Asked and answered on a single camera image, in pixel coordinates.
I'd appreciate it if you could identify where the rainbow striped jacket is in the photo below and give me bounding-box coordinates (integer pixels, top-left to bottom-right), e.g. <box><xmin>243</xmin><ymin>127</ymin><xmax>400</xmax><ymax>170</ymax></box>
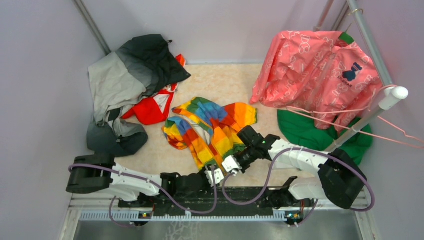
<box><xmin>162</xmin><ymin>97</ymin><xmax>258</xmax><ymax>170</ymax></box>

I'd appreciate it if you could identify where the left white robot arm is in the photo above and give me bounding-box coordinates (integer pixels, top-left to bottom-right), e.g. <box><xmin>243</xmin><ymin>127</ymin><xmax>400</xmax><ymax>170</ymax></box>
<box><xmin>66</xmin><ymin>154</ymin><xmax>224</xmax><ymax>207</ymax></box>

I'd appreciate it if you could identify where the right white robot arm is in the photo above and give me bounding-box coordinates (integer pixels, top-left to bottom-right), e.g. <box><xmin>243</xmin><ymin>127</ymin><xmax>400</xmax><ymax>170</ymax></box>
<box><xmin>222</xmin><ymin>126</ymin><xmax>367</xmax><ymax>210</ymax></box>

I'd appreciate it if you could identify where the pink patterned jacket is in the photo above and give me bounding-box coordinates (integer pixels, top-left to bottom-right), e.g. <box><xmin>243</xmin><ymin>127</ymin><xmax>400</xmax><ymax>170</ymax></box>
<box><xmin>250</xmin><ymin>31</ymin><xmax>383</xmax><ymax>132</ymax></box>

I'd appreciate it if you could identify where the grey black jacket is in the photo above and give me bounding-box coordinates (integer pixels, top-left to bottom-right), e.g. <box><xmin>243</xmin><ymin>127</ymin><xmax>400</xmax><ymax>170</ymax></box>
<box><xmin>86</xmin><ymin>34</ymin><xmax>190</xmax><ymax>157</ymax></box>

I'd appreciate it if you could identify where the green garment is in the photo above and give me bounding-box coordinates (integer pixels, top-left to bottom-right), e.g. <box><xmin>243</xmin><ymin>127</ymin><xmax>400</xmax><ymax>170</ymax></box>
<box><xmin>277</xmin><ymin>31</ymin><xmax>382</xmax><ymax>151</ymax></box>

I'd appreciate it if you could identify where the red white garment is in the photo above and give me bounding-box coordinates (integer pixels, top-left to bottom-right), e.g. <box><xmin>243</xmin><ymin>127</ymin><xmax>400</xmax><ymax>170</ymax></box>
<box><xmin>117</xmin><ymin>52</ymin><xmax>179</xmax><ymax>125</ymax></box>

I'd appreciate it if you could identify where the white clothes rack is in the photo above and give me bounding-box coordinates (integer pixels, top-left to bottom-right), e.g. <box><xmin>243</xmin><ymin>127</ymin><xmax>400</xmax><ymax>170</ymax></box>
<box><xmin>269</xmin><ymin>0</ymin><xmax>410</xmax><ymax>170</ymax></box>

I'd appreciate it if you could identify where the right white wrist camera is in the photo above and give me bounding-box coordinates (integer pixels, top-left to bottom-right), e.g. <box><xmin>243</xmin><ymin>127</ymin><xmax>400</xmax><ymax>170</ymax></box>
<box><xmin>222</xmin><ymin>155</ymin><xmax>242</xmax><ymax>176</ymax></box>

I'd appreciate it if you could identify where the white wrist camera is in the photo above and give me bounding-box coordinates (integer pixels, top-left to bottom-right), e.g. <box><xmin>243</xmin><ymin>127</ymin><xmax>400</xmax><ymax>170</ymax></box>
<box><xmin>222</xmin><ymin>155</ymin><xmax>242</xmax><ymax>176</ymax></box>
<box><xmin>205</xmin><ymin>168</ymin><xmax>225</xmax><ymax>187</ymax></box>

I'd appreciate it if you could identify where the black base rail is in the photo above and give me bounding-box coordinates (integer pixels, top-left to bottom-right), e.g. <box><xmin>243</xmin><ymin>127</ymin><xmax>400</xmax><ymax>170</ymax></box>
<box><xmin>118</xmin><ymin>186</ymin><xmax>315</xmax><ymax>218</ymax></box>

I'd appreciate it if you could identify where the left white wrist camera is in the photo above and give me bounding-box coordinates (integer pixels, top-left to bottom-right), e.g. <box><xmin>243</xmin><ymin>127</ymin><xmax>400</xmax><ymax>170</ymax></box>
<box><xmin>205</xmin><ymin>168</ymin><xmax>225</xmax><ymax>187</ymax></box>

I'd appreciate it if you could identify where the pink wire hanger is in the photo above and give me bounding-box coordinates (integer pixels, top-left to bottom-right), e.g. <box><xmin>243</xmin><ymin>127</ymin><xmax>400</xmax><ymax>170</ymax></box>
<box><xmin>286</xmin><ymin>84</ymin><xmax>424</xmax><ymax>150</ymax></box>

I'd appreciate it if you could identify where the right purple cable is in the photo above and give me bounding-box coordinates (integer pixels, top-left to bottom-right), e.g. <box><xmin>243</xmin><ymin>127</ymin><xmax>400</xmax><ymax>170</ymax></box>
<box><xmin>221</xmin><ymin>147</ymin><xmax>377</xmax><ymax>227</ymax></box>

